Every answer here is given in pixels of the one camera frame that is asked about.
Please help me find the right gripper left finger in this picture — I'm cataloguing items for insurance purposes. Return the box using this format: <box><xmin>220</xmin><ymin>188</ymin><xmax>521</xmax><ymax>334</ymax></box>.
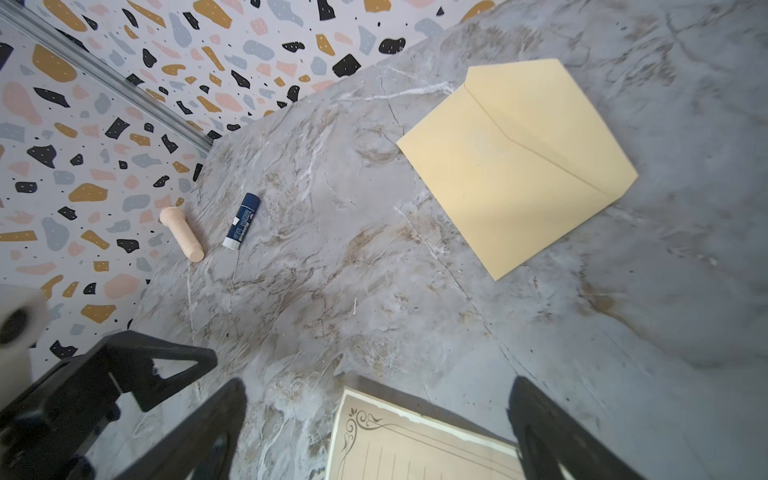
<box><xmin>118</xmin><ymin>378</ymin><xmax>248</xmax><ymax>479</ymax></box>

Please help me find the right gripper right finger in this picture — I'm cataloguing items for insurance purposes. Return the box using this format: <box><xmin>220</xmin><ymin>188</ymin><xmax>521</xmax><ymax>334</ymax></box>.
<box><xmin>507</xmin><ymin>376</ymin><xmax>641</xmax><ymax>479</ymax></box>

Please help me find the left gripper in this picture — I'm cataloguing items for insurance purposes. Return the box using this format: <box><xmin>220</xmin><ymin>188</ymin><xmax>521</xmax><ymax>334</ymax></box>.
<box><xmin>1</xmin><ymin>331</ymin><xmax>217</xmax><ymax>479</ymax></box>

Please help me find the cream letter paper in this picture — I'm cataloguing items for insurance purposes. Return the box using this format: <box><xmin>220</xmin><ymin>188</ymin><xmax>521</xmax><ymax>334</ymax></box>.
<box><xmin>325</xmin><ymin>388</ymin><xmax>525</xmax><ymax>479</ymax></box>

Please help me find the yellow paper envelope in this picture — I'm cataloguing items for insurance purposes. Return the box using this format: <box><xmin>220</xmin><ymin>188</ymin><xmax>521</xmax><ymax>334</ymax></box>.
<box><xmin>398</xmin><ymin>59</ymin><xmax>638</xmax><ymax>279</ymax></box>

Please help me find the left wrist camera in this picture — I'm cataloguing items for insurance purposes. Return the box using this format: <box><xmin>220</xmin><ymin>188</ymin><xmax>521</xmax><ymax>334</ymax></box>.
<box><xmin>0</xmin><ymin>284</ymin><xmax>50</xmax><ymax>409</ymax></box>

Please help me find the beige wooden stamp handle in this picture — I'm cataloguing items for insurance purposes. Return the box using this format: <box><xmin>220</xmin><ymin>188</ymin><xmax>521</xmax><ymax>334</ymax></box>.
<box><xmin>160</xmin><ymin>207</ymin><xmax>205</xmax><ymax>263</ymax></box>

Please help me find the left corner aluminium post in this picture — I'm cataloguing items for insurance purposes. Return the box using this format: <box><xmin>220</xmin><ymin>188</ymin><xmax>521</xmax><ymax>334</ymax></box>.
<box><xmin>1</xmin><ymin>1</ymin><xmax>213</xmax><ymax>152</ymax></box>

